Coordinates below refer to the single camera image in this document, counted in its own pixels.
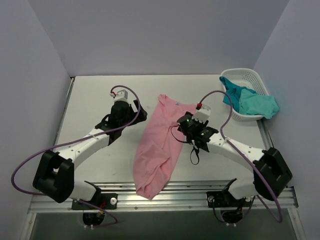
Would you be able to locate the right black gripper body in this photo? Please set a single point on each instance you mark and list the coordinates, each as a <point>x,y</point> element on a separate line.
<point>183,122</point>

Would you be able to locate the pink t shirt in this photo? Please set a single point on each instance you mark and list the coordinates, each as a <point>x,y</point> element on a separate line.
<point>159,148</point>

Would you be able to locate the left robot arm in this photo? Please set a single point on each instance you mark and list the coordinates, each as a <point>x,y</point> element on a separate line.
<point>55,175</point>

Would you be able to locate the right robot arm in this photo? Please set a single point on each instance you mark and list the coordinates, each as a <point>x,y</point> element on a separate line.
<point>270,172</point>

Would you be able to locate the teal t shirt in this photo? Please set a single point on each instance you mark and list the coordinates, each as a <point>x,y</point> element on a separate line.
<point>246,101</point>

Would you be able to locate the white plastic basket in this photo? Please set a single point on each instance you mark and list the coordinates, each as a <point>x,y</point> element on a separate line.
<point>245,77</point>

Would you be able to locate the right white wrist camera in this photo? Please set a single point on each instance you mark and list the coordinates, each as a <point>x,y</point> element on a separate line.
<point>202,113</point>

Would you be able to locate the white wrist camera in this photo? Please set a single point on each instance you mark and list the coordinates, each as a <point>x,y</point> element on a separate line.
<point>202,113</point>
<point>121,95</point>

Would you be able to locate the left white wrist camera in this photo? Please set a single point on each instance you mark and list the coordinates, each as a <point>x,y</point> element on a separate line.
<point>121,95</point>

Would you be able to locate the aluminium mounting rail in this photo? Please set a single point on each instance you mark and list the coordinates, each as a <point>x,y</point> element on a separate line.
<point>176,196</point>

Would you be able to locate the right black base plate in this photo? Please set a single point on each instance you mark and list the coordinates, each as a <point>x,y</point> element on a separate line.
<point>219,199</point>

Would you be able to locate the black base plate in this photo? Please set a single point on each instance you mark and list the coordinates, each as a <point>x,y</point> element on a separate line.
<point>219,199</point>
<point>106,201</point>

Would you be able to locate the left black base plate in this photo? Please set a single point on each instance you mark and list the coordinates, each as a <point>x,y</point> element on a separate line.
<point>106,201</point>

